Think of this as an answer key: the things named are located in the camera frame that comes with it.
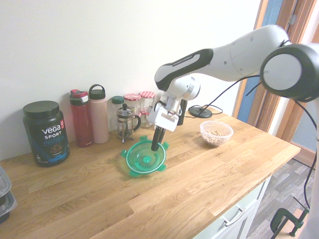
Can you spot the glass French press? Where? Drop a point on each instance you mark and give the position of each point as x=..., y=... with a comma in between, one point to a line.
x=125, y=124

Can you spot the small jar red checked lid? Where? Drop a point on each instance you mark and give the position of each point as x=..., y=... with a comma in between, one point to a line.
x=145, y=120

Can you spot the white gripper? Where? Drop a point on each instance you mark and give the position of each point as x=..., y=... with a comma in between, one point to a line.
x=164, y=119

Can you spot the glass jar red checked lid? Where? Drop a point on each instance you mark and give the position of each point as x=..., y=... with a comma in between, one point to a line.
x=132, y=104
x=147, y=99

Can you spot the pink bottle with black cap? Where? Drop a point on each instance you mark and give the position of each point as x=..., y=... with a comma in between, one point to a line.
x=99, y=119

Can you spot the clear plastic food container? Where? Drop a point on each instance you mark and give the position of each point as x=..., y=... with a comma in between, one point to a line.
x=216, y=135

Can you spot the pale green cabinet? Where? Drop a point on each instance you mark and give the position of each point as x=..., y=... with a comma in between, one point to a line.
x=239, y=224

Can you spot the green round container lid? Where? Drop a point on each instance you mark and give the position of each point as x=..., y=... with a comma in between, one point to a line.
x=139, y=159

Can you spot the blue door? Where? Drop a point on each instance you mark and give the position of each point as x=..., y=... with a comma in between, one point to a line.
x=268, y=15

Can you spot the silver door hinge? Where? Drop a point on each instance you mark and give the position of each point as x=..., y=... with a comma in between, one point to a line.
x=292, y=19

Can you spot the green metal clamp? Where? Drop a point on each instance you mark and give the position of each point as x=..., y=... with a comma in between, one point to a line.
x=281, y=217

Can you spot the red water bottle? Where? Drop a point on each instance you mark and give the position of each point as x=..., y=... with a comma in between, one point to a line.
x=82, y=122

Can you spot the clear jar with green lid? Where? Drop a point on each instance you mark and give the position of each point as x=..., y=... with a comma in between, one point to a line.
x=115, y=104

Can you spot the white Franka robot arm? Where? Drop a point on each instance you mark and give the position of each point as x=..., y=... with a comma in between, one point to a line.
x=236, y=59

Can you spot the black Vega protein tub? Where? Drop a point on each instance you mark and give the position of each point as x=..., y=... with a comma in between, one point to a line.
x=47, y=134

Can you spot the black round base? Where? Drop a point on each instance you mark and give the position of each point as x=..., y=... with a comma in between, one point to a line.
x=200, y=111

